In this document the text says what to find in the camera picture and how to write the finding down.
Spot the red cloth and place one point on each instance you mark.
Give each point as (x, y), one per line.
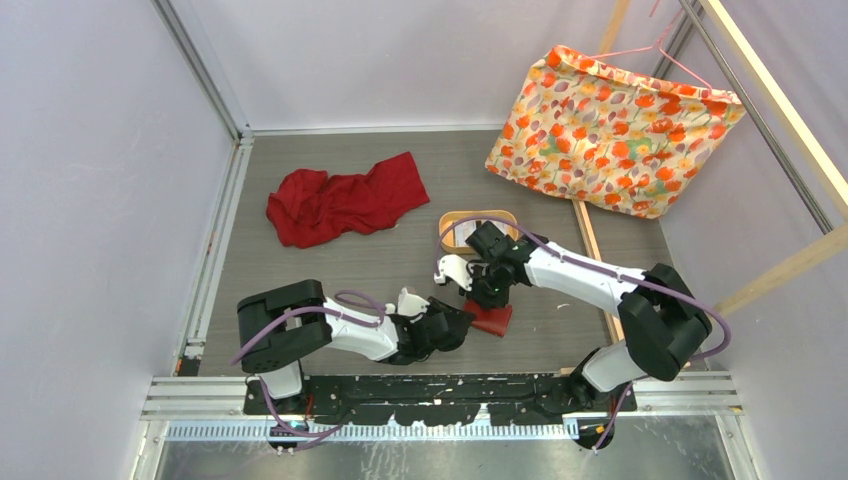
(311, 207)

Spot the red card holder wallet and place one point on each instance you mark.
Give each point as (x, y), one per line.
(493, 321)

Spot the pink clothes hanger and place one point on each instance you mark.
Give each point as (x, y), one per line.
(672, 34)

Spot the wooden frame rack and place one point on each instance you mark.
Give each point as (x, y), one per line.
(763, 231)

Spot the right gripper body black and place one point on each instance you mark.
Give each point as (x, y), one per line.
(488, 289)

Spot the aluminium frame rail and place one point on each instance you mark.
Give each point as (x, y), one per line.
(367, 121)

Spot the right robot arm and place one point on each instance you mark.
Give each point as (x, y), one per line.
(662, 327)

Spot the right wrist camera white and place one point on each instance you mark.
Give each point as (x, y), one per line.
(454, 269)

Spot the floral fabric bag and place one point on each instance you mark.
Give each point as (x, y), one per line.
(581, 129)

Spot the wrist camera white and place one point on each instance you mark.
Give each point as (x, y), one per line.
(454, 269)
(408, 305)

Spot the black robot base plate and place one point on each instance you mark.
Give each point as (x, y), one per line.
(442, 400)

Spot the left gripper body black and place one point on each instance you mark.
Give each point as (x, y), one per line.
(424, 353)

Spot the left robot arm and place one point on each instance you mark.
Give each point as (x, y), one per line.
(279, 327)

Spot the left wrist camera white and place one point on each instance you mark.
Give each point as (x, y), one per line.
(408, 305)

